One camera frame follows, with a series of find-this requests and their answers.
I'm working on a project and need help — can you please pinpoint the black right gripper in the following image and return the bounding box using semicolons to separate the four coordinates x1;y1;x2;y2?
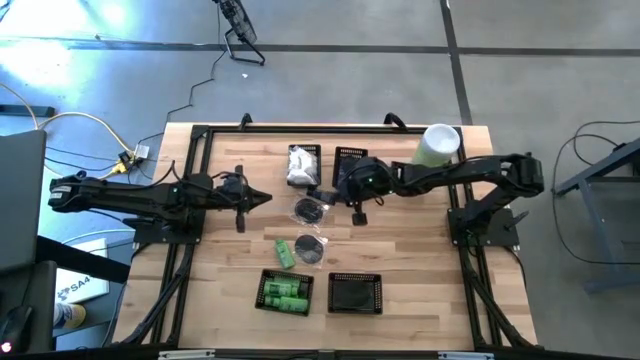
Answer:
322;158;397;226

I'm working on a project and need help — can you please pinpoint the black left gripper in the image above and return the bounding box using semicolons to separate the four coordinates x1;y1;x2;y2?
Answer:
214;164;274;234

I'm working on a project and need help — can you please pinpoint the black slotted plastic basket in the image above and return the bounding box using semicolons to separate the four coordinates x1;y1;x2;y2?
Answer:
254;268;316;317
331;145;369;190
286;144;323;189
327;272;384;316

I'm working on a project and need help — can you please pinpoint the green paper cup stack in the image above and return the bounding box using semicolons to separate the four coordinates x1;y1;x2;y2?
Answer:
410;122;462;169

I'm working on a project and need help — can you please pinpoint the black floor fan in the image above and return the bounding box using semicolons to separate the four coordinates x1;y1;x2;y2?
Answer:
212;0;267;67

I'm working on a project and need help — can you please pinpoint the black side desk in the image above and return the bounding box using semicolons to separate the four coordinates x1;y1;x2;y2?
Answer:
0;234;132;360

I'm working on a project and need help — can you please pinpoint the white printed box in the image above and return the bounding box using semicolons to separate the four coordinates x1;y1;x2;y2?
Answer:
53;237;111;305

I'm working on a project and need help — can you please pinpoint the yellow white can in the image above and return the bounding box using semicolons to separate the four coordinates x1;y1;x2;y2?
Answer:
52;301;88;330

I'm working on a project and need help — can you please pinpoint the black floor bar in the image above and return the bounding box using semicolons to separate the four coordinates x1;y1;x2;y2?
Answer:
0;104;56;119

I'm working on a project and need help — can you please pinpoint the black computer mouse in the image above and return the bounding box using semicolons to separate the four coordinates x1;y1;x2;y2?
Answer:
0;304;33;355

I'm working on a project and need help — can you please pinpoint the blue-grey metal table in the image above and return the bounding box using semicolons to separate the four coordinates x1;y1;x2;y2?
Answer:
552;135;640;294

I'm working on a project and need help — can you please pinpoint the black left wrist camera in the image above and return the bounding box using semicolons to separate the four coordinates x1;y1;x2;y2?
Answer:
222;175;246;197

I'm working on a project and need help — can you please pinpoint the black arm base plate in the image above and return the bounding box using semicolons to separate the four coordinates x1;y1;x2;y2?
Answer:
448;207;530;247
122;207;207;246

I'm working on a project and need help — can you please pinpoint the black fan cable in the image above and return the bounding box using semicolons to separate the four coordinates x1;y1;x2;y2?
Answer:
134;3;229;151

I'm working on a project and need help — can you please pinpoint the white bracket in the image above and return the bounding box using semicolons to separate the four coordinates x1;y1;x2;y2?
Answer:
157;349;216;360
437;350;495;360

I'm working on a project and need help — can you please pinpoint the yellow floor cable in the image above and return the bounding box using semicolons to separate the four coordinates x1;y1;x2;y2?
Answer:
0;81;137;184

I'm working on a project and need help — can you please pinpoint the black floor cable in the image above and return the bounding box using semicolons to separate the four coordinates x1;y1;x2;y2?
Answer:
552;118;640;266

